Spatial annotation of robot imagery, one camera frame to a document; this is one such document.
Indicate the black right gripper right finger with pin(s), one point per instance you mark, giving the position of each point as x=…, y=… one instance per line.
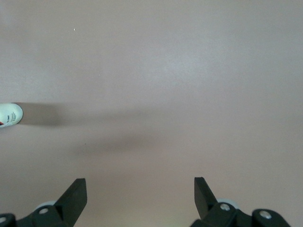
x=225, y=217

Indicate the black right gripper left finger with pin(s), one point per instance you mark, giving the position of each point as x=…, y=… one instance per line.
x=59, y=215

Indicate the brown table mat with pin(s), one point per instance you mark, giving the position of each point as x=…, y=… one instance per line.
x=165, y=82

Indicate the white blue tennis ball can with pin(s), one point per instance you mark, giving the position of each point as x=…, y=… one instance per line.
x=10, y=114

